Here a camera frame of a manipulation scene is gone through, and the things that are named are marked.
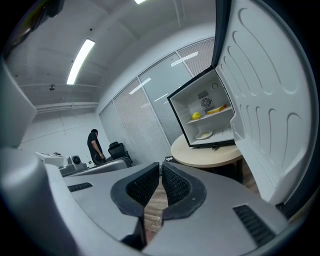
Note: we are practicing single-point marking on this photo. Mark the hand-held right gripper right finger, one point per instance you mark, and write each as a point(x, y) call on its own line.
point(212, 225)

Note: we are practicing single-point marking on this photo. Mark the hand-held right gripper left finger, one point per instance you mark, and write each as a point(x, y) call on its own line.
point(100, 197)

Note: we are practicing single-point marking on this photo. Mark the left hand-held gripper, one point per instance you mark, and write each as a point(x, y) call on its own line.
point(73, 162)

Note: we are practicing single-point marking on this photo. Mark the yellow banana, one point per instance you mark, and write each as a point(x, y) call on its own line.
point(196, 116)

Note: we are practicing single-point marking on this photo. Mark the black mini fridge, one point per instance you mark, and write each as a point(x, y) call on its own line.
point(262, 100)

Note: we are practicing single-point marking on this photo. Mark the black mesh office chair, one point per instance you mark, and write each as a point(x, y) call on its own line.
point(118, 151)

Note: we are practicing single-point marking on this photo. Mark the white desk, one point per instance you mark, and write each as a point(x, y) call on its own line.
point(50, 157)

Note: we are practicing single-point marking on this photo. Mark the round beige table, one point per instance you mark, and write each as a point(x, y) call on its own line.
point(200, 155)

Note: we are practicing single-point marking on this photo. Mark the white plate with food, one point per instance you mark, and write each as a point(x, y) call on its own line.
point(203, 135)

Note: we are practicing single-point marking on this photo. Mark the long ceiling light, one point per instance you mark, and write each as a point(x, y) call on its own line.
point(80, 61)

